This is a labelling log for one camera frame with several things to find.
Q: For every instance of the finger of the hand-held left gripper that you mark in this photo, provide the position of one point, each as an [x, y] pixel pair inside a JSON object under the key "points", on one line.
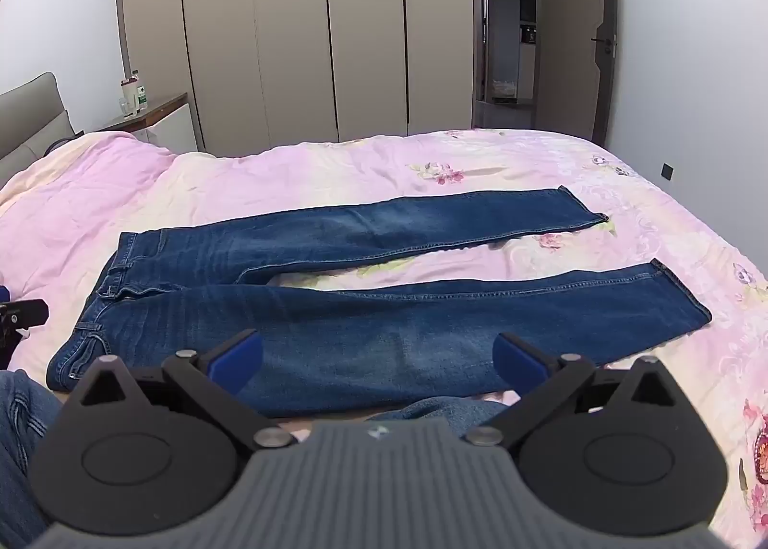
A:
{"points": [[27, 313]]}

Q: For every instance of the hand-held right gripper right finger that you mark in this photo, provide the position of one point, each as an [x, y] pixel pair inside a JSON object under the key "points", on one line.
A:
{"points": [[517, 366]]}

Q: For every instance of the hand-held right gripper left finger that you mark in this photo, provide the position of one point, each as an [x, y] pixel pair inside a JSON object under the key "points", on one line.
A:
{"points": [[237, 362]]}

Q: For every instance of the blue denim pants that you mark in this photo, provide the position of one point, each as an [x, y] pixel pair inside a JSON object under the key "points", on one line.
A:
{"points": [[372, 339]]}

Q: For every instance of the dark cloth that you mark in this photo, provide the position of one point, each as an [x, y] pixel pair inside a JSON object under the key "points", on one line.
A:
{"points": [[63, 144]]}

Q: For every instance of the grey padded headboard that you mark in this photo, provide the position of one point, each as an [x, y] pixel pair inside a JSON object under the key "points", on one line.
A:
{"points": [[30, 117]]}

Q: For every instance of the pink floral blanket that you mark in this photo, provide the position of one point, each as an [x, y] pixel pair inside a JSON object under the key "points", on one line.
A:
{"points": [[288, 171]]}

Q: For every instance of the small clear glass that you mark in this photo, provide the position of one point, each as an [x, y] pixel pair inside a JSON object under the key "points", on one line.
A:
{"points": [[123, 107]]}

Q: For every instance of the white wooden-top nightstand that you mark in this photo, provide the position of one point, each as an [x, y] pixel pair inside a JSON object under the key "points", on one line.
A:
{"points": [[171, 126]]}

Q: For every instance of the green label bottle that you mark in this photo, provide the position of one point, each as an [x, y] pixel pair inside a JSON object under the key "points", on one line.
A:
{"points": [[142, 96]]}

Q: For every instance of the beige wardrobe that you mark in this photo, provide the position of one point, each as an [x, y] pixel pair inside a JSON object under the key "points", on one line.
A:
{"points": [[288, 33]]}

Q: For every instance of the steel refrigerator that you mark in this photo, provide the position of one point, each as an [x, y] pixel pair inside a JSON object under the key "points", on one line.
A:
{"points": [[482, 33]]}

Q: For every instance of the brown room door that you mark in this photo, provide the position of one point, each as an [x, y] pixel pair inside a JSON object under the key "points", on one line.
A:
{"points": [[570, 15]]}

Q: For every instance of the black wall socket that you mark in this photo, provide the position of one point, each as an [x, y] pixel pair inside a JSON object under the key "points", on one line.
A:
{"points": [[667, 170]]}

